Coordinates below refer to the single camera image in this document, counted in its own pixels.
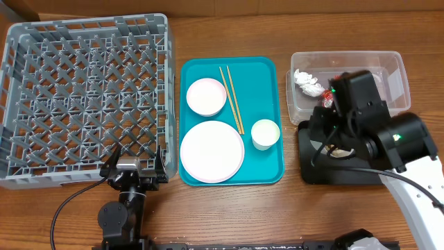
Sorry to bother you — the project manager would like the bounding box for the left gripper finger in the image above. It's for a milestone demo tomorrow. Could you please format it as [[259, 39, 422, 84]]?
[[99, 144, 121, 176], [154, 146, 169, 183]]

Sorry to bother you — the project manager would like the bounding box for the red snack wrapper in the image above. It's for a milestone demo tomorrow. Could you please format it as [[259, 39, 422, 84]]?
[[321, 89, 334, 108]]

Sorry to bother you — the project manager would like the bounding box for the white tissue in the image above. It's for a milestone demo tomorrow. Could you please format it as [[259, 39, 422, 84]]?
[[293, 69, 325, 97]]

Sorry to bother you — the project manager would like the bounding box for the pale green cup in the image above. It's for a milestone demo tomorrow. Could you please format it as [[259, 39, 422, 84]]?
[[251, 119, 280, 151]]

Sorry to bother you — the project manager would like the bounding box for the pink small bowl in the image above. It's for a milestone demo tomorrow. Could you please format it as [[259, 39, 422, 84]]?
[[186, 78, 227, 117]]

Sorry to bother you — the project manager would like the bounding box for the grey-green bowl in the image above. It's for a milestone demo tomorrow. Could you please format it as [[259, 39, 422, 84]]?
[[325, 144, 355, 158]]

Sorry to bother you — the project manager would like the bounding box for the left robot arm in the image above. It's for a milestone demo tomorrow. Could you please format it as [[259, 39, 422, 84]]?
[[97, 146, 169, 250]]

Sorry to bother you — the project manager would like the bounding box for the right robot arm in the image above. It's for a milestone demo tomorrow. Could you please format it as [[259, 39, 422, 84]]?
[[309, 70, 443, 249]]

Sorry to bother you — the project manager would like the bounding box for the black waste tray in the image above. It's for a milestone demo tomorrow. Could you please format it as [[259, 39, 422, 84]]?
[[298, 121, 382, 185]]

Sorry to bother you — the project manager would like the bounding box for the clear plastic waste bin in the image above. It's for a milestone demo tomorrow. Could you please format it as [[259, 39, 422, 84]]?
[[286, 51, 411, 125]]

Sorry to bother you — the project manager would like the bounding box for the large pink plate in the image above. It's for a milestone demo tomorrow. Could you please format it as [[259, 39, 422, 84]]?
[[180, 121, 245, 183]]

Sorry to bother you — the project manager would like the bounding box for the grey plastic dish rack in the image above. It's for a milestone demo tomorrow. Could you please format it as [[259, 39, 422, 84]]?
[[1, 13, 178, 190]]

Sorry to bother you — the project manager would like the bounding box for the right wooden chopstick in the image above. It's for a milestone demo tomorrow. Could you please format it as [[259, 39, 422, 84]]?
[[226, 65, 245, 135]]

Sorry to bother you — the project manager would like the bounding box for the wooden chopstick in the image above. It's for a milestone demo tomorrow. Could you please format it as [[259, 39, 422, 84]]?
[[219, 67, 242, 135], [226, 65, 245, 135]]

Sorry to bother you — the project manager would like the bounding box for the teal serving tray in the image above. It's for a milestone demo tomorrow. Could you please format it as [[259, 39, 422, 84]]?
[[179, 56, 284, 186]]

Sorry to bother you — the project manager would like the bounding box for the left wooden chopstick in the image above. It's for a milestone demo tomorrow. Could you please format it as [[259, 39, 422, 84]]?
[[219, 67, 242, 135]]

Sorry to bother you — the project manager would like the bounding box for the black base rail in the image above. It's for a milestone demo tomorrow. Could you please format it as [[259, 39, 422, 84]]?
[[92, 241, 400, 250]]

